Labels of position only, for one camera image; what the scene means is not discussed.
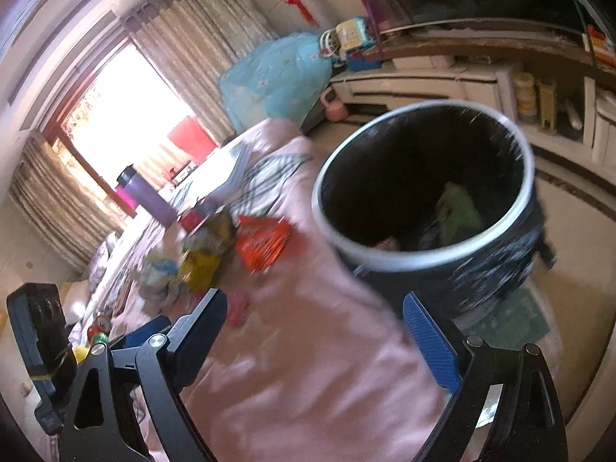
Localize green wrapper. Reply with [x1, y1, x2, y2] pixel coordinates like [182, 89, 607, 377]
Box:
[435, 183, 484, 246]

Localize white set-top box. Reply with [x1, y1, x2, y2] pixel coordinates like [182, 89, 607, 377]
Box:
[392, 55, 455, 70]

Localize stack of yellow white jars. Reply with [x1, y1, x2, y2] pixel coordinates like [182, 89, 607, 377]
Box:
[512, 72, 539, 123]

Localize red box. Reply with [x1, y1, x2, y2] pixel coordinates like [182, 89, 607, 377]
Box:
[178, 209, 208, 232]

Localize small pink wrapper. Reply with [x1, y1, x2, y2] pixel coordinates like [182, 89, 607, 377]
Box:
[226, 296, 248, 328]

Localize magenta chair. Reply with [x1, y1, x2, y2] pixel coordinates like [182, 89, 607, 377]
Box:
[115, 187, 138, 213]

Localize book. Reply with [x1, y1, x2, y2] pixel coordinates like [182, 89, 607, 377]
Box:
[224, 139, 263, 188]

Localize purple thermos bottle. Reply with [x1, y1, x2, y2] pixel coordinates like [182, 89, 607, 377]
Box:
[115, 166, 179, 227]

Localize pink stick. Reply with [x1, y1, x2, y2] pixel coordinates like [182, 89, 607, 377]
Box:
[349, 0, 386, 59]

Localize pink kettlebell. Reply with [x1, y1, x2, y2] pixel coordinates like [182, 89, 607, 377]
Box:
[320, 89, 350, 122]

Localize brown printed snack packet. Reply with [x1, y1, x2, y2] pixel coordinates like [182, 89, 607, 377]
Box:
[185, 208, 236, 256]

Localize yellow snack packet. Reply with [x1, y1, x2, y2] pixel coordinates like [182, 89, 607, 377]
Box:
[176, 250, 222, 294]

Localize light blue cover bundle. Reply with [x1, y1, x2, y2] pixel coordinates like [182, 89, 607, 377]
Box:
[219, 31, 333, 133]

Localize plaid cloth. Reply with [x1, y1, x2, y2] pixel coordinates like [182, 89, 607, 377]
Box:
[212, 151, 313, 213]

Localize bin with black bag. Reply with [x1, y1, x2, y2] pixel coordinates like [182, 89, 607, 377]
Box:
[312, 100, 554, 321]

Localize purple floral cushion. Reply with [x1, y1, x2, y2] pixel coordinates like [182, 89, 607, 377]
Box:
[89, 233, 119, 277]

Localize brown patterned box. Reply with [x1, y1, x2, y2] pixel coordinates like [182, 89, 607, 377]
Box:
[536, 82, 559, 131]

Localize orange snack packet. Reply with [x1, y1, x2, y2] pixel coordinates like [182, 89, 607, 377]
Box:
[233, 215, 294, 275]

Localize small colourful toy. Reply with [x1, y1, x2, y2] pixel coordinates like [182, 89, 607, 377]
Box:
[87, 315, 114, 347]

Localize beige patterned curtain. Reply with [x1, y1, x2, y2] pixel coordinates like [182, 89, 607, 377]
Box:
[10, 130, 126, 270]
[122, 0, 280, 147]

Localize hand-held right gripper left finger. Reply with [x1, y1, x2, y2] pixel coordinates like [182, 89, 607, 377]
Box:
[60, 288, 229, 462]

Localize blue storage box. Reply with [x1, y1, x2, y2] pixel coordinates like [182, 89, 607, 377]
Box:
[346, 53, 381, 73]

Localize white roll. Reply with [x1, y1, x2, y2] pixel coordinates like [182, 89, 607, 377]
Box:
[563, 99, 584, 131]

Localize green floor mat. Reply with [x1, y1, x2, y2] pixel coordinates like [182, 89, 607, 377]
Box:
[469, 286, 552, 352]

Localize white and blue wrapper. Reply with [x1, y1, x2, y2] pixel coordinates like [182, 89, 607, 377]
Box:
[137, 245, 181, 304]

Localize red chair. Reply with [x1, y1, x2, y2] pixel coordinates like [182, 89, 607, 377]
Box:
[167, 116, 217, 159]

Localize white television cabinet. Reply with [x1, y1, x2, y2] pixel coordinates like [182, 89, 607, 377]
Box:
[330, 19, 616, 164]

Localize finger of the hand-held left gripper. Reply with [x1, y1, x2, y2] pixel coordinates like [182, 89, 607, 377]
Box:
[6, 283, 79, 436]

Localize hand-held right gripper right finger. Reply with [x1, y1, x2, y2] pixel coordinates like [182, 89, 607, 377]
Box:
[402, 291, 569, 462]

